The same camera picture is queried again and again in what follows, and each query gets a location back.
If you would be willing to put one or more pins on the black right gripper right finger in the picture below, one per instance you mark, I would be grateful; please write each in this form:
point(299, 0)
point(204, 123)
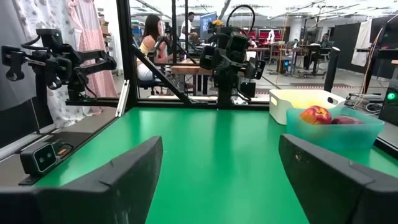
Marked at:
point(329, 186)

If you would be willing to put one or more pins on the black post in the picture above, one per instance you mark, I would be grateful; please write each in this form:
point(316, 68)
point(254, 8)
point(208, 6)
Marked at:
point(332, 68)

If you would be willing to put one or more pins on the black panel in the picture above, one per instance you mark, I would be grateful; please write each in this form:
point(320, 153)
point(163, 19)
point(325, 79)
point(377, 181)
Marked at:
point(343, 43)

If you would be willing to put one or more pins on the black metal table frame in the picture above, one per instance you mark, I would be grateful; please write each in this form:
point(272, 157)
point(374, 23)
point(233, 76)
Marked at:
point(126, 46)

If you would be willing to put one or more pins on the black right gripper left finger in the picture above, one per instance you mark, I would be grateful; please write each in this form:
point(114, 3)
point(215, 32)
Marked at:
point(109, 189)

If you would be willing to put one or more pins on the person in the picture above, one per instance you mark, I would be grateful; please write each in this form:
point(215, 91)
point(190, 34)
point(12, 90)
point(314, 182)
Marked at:
point(149, 40)
point(189, 25)
point(325, 40)

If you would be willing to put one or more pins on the dark red beet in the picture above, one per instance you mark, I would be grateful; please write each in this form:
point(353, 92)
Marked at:
point(346, 120)

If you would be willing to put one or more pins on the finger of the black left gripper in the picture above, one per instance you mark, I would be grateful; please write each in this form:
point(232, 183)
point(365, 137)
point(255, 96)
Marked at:
point(206, 57)
point(255, 68)

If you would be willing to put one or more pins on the black office chair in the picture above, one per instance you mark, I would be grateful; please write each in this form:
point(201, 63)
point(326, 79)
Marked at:
point(149, 84)

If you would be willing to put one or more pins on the silver metal bracket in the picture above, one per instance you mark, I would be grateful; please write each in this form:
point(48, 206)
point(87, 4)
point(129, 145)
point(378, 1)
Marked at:
point(122, 98)

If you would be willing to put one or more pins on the white plastic bin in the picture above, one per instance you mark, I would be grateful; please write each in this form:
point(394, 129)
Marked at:
point(280, 109)

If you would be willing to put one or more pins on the teal plastic bin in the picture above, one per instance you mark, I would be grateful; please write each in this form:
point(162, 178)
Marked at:
point(335, 137)

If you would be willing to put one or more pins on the grey curtain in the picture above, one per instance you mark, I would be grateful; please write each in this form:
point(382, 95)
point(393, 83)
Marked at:
point(12, 77)

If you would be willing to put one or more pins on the black box with green light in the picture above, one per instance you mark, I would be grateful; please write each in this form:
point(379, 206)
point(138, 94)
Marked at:
point(390, 99)

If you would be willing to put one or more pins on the black table-level camera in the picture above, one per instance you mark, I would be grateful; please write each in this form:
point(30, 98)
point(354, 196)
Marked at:
point(40, 158)

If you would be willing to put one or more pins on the green table mat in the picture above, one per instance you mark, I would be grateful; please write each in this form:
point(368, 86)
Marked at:
point(202, 140)

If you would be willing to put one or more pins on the pink cloth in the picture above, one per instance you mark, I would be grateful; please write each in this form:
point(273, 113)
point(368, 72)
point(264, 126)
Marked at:
point(90, 37)

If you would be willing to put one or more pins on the wooden table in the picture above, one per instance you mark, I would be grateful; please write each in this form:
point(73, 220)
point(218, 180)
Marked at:
point(186, 70)

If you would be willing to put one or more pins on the white hanging cloth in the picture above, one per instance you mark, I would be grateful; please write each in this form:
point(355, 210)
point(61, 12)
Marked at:
point(362, 42)

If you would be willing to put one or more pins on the computer monitor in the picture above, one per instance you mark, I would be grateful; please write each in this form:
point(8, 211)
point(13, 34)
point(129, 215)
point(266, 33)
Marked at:
point(207, 25)

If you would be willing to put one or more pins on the white floral cloth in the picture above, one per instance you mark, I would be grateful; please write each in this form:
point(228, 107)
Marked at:
point(31, 14)

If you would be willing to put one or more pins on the red yellow apple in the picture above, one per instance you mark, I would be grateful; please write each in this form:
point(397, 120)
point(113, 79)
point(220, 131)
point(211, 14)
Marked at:
point(315, 115)

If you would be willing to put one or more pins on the red shelving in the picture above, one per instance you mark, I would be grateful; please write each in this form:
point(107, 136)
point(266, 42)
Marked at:
point(261, 34)

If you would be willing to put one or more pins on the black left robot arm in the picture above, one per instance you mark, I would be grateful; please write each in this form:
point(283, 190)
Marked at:
point(224, 91)

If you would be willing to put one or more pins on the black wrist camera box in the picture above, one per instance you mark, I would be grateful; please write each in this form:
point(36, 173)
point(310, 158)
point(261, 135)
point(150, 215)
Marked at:
point(237, 43)

